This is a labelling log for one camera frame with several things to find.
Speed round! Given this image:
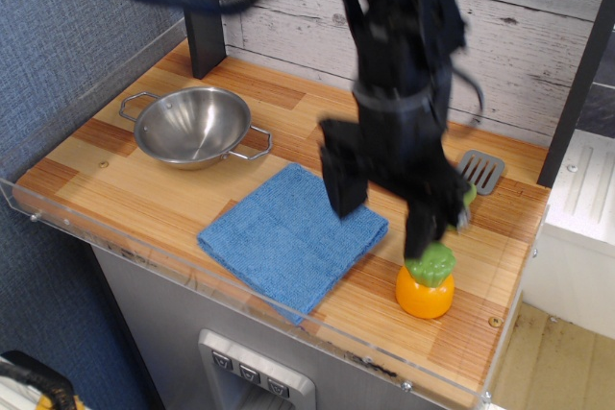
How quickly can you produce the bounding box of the white toy sink counter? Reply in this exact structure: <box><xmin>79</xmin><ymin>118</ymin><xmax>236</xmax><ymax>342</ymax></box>
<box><xmin>522</xmin><ymin>130</ymin><xmax>614</xmax><ymax>338</ymax></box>

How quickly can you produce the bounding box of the dark vertical post right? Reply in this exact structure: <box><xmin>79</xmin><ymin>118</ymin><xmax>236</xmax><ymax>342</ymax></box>
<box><xmin>537</xmin><ymin>0</ymin><xmax>614</xmax><ymax>188</ymax></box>

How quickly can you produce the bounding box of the grey spatula with green handle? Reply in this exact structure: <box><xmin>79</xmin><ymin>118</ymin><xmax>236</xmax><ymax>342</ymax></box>
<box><xmin>449</xmin><ymin>150</ymin><xmax>505</xmax><ymax>230</ymax></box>

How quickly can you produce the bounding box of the blue folded cloth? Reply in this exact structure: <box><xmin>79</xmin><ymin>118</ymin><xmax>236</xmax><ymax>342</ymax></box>
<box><xmin>197</xmin><ymin>163</ymin><xmax>388</xmax><ymax>325</ymax></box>

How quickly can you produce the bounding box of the stainless steel bowl with handles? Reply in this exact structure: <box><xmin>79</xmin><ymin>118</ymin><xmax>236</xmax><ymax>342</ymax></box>
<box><xmin>119</xmin><ymin>86</ymin><xmax>273</xmax><ymax>170</ymax></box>

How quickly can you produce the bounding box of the dark vertical post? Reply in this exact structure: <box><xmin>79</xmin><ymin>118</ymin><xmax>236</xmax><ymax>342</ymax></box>
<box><xmin>537</xmin><ymin>0</ymin><xmax>614</xmax><ymax>188</ymax></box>
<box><xmin>173</xmin><ymin>0</ymin><xmax>227</xmax><ymax>80</ymax></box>

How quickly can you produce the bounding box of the orange green carrot saltshaker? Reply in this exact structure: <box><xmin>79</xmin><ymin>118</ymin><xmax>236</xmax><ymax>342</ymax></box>
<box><xmin>395</xmin><ymin>242</ymin><xmax>456</xmax><ymax>319</ymax></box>

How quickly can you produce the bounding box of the grey toy fridge cabinet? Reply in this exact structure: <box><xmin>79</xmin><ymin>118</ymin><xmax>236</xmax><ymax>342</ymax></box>
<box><xmin>93</xmin><ymin>247</ymin><xmax>434</xmax><ymax>409</ymax></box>

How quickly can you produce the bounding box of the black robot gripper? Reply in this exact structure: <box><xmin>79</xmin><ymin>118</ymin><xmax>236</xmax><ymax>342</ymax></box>
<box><xmin>319</xmin><ymin>87</ymin><xmax>469</xmax><ymax>260</ymax></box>

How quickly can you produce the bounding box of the orange yellow object bottom left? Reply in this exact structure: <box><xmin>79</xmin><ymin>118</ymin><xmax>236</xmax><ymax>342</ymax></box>
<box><xmin>35</xmin><ymin>394</ymin><xmax>84</xmax><ymax>410</ymax></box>

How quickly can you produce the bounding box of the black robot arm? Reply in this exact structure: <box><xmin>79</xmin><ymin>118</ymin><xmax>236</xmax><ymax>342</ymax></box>
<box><xmin>320</xmin><ymin>0</ymin><xmax>469</xmax><ymax>261</ymax></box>

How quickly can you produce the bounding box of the silver dispenser button panel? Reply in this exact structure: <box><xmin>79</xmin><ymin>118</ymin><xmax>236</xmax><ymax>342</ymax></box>
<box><xmin>198</xmin><ymin>328</ymin><xmax>317</xmax><ymax>409</ymax></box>

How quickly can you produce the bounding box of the dark vertical post left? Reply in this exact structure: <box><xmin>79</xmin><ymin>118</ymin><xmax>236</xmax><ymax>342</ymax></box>
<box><xmin>173</xmin><ymin>0</ymin><xmax>227</xmax><ymax>80</ymax></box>

